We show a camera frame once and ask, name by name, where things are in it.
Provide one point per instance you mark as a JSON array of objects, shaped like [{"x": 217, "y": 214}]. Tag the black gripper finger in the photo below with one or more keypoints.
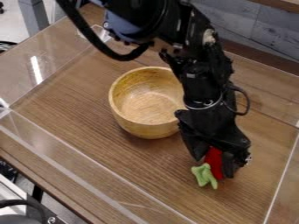
[
  {"x": 197, "y": 144},
  {"x": 232, "y": 163}
]

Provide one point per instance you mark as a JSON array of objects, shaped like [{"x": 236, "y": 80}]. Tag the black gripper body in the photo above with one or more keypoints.
[{"x": 217, "y": 124}]

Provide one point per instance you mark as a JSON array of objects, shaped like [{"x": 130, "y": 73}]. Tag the red plush strawberry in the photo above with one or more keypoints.
[{"x": 209, "y": 173}]

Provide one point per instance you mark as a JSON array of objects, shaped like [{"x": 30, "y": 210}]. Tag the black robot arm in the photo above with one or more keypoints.
[{"x": 173, "y": 27}]

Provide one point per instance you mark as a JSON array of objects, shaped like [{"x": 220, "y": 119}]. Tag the wooden bowl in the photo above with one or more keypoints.
[{"x": 145, "y": 96}]

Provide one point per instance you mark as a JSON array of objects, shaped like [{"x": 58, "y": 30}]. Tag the black table leg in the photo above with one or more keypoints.
[{"x": 38, "y": 193}]

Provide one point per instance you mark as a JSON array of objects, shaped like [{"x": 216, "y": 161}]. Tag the clear acrylic tray enclosure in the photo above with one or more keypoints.
[{"x": 116, "y": 178}]

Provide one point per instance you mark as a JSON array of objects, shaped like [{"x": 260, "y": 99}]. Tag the clear acrylic corner bracket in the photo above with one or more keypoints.
[{"x": 102, "y": 33}]

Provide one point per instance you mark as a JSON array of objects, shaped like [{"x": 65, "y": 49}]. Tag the black metal bracket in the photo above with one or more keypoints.
[{"x": 44, "y": 210}]

